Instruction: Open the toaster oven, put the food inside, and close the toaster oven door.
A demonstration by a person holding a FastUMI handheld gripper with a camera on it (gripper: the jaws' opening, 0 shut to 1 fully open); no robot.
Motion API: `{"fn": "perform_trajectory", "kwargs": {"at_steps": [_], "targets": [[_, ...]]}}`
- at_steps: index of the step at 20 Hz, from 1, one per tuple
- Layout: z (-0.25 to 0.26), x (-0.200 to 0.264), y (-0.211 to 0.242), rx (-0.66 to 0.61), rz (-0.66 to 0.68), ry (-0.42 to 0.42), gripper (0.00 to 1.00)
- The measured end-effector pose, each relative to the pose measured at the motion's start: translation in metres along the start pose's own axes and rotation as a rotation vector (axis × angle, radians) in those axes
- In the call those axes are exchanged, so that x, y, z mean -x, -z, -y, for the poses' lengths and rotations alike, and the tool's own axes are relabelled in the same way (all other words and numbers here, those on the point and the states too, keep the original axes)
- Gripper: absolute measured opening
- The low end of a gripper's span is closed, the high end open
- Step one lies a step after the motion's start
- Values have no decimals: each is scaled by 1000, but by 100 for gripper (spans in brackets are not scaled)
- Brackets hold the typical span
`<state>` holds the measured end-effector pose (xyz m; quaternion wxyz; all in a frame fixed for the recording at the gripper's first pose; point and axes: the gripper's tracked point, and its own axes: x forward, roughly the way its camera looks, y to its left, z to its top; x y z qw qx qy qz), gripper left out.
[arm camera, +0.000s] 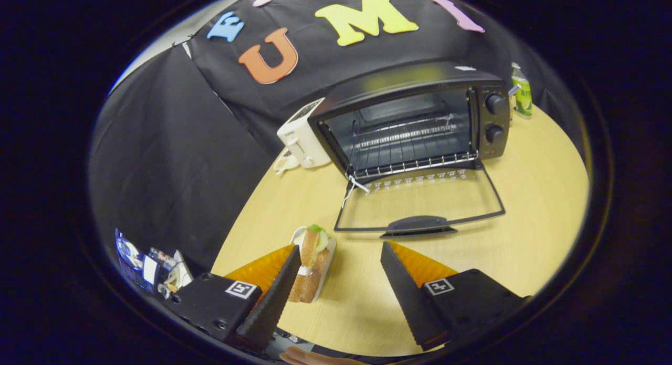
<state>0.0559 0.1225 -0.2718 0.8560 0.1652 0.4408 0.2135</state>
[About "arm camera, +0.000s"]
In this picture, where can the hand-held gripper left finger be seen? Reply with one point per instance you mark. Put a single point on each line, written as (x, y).
(275, 296)

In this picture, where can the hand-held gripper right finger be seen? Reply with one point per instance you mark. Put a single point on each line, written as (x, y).
(407, 296)

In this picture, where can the sandwich with lettuce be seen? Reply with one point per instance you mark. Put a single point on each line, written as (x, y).
(311, 265)

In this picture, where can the black toaster oven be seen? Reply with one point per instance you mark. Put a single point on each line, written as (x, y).
(409, 81)

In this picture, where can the white pop-up toaster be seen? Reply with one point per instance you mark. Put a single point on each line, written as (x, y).
(302, 131)

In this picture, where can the white plate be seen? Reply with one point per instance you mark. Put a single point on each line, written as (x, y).
(331, 257)

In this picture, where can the small white dish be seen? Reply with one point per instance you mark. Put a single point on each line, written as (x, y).
(285, 163)

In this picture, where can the green label drink bottle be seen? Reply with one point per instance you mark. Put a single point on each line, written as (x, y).
(522, 94)

